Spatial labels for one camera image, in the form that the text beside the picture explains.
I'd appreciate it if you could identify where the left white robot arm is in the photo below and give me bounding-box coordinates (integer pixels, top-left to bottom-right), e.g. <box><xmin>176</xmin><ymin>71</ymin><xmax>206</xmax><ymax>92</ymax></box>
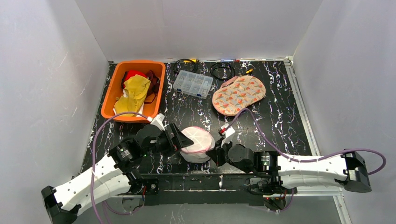
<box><xmin>41</xmin><ymin>124</ymin><xmax>194</xmax><ymax>224</ymax></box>

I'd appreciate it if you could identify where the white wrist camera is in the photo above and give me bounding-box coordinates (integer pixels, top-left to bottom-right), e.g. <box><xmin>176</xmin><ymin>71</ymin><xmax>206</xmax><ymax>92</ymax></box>
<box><xmin>219</xmin><ymin>124</ymin><xmax>235</xmax><ymax>146</ymax></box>
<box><xmin>147</xmin><ymin>113</ymin><xmax>165</xmax><ymax>131</ymax></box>

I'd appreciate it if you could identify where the black coiled cable right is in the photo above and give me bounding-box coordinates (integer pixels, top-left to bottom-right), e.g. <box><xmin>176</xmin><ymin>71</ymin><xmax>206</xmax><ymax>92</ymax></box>
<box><xmin>210</xmin><ymin>62</ymin><xmax>236</xmax><ymax>81</ymax></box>

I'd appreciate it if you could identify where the yellow bra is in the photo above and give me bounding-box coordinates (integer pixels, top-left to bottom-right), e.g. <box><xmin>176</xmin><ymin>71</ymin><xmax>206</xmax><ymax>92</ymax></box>
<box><xmin>113</xmin><ymin>76</ymin><xmax>150</xmax><ymax>114</ymax></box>

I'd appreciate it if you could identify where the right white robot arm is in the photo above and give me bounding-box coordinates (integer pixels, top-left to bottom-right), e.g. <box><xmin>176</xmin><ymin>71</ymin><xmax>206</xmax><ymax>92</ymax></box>
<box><xmin>206</xmin><ymin>143</ymin><xmax>372</xmax><ymax>195</ymax></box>

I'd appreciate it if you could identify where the floral pink fabric pouch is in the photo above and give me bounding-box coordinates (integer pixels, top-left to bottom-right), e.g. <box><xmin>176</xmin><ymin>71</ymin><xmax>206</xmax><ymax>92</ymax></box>
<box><xmin>212</xmin><ymin>75</ymin><xmax>266</xmax><ymax>116</ymax></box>

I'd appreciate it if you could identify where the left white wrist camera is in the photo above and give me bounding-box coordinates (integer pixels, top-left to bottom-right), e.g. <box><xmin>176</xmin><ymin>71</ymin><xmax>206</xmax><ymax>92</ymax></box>
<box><xmin>147</xmin><ymin>113</ymin><xmax>165</xmax><ymax>131</ymax></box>

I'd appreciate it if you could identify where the clear plastic screw box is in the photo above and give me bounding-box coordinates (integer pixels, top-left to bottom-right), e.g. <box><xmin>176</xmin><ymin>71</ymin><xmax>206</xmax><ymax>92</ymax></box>
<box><xmin>173</xmin><ymin>70</ymin><xmax>213</xmax><ymax>99</ymax></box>

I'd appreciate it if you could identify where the dark maroon bra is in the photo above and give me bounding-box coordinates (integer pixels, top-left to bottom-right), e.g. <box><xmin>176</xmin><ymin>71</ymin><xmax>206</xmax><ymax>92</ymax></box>
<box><xmin>144</xmin><ymin>70</ymin><xmax>160</xmax><ymax>104</ymax></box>

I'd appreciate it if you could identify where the black coiled cable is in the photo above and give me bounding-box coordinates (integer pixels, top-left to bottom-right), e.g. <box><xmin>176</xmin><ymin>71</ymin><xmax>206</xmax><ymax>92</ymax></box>
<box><xmin>210</xmin><ymin>62</ymin><xmax>236</xmax><ymax>81</ymax></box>
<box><xmin>173</xmin><ymin>58</ymin><xmax>199</xmax><ymax>75</ymax></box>

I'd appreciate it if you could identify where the white mesh laundry bag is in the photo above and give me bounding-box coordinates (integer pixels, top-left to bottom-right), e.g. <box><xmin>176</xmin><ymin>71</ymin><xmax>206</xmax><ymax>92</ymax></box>
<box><xmin>180</xmin><ymin>126</ymin><xmax>215</xmax><ymax>163</ymax></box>

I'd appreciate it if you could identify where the purple cable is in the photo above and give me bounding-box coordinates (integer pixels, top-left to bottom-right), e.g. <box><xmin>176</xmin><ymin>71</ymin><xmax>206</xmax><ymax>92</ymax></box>
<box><xmin>90</xmin><ymin>112</ymin><xmax>156</xmax><ymax>224</ymax></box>
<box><xmin>224</xmin><ymin>107</ymin><xmax>387</xmax><ymax>176</ymax></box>

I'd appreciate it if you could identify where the black coiled cable left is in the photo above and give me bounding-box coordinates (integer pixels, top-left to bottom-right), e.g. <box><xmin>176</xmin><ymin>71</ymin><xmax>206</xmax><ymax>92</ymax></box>
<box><xmin>173</xmin><ymin>58</ymin><xmax>199</xmax><ymax>75</ymax></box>

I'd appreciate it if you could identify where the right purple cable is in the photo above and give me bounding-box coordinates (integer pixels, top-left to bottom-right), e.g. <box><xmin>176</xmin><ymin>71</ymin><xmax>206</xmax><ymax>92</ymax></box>
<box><xmin>224</xmin><ymin>107</ymin><xmax>387</xmax><ymax>176</ymax></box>

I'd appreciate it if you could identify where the red garment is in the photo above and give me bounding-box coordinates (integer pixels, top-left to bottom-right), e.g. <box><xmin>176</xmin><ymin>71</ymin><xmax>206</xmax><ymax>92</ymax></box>
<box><xmin>121</xmin><ymin>70</ymin><xmax>147</xmax><ymax>89</ymax></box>

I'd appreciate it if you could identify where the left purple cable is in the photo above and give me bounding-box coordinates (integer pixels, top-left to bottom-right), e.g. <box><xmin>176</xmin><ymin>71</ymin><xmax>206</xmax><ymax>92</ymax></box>
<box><xmin>90</xmin><ymin>112</ymin><xmax>156</xmax><ymax>224</ymax></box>

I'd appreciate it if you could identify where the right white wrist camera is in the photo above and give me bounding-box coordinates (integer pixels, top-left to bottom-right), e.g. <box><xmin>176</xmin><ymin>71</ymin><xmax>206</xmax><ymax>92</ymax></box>
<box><xmin>219</xmin><ymin>124</ymin><xmax>235</xmax><ymax>146</ymax></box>

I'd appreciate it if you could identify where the orange plastic bin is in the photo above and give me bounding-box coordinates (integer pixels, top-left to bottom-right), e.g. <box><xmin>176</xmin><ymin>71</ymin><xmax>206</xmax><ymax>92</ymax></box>
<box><xmin>101</xmin><ymin>60</ymin><xmax>166</xmax><ymax>123</ymax></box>

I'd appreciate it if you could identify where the aluminium right rail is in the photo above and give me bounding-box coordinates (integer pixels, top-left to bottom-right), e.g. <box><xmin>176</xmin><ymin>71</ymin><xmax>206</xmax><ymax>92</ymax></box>
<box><xmin>284</xmin><ymin>56</ymin><xmax>352</xmax><ymax>224</ymax></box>

